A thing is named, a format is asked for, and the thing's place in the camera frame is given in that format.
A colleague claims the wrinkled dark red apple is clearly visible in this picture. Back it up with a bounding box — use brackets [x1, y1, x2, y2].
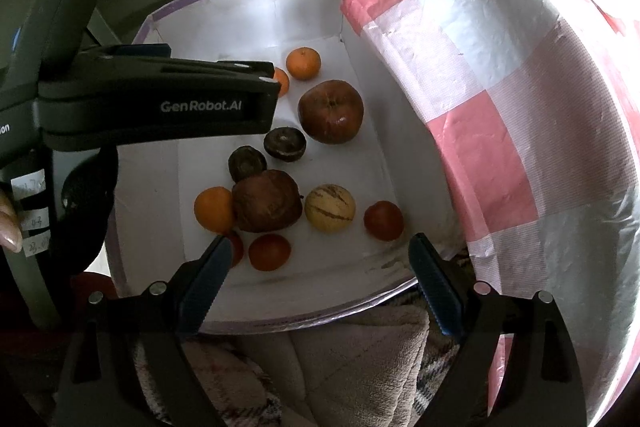
[231, 169, 304, 234]

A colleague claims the red tomato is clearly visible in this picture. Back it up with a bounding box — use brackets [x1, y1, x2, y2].
[225, 231, 245, 268]
[248, 233, 292, 272]
[363, 201, 405, 242]

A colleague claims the plaid blanket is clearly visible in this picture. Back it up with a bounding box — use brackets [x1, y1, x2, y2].
[180, 339, 283, 427]

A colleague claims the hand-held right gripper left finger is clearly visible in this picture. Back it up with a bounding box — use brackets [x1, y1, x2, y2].
[55, 234, 234, 427]

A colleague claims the striped pepino melon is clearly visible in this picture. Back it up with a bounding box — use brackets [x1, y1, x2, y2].
[305, 184, 357, 234]

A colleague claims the beige plush blanket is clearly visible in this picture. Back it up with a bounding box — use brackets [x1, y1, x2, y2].
[235, 292, 461, 427]

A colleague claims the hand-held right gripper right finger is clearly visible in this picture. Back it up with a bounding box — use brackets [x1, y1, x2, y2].
[407, 233, 587, 427]

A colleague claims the red object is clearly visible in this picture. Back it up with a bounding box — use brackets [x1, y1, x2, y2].
[70, 272, 118, 300]

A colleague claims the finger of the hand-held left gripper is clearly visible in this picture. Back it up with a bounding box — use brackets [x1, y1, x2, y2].
[117, 43, 172, 58]
[42, 52, 281, 100]

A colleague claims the white box with purple rim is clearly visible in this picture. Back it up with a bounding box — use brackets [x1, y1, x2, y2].
[102, 0, 463, 335]

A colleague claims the red white checked tablecloth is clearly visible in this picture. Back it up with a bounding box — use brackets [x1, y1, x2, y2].
[341, 0, 640, 423]

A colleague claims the dark round fruit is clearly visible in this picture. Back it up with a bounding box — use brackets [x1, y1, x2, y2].
[263, 127, 307, 162]
[228, 146, 268, 182]

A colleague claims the person's left hand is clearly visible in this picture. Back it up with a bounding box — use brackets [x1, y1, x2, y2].
[0, 191, 24, 254]

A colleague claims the shiny red apple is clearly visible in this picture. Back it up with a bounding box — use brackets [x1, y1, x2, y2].
[298, 80, 364, 144]

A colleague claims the large orange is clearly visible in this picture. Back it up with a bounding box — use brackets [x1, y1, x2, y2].
[194, 187, 236, 235]

